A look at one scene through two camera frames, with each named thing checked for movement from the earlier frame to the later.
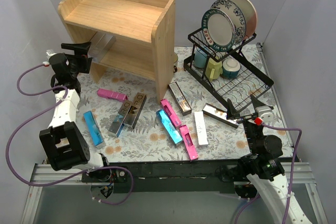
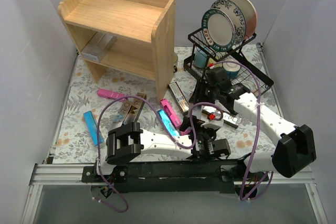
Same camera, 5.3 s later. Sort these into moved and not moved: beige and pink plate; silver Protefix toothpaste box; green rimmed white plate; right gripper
Moved: right gripper
Not moved: silver Protefix toothpaste box; beige and pink plate; green rimmed white plate
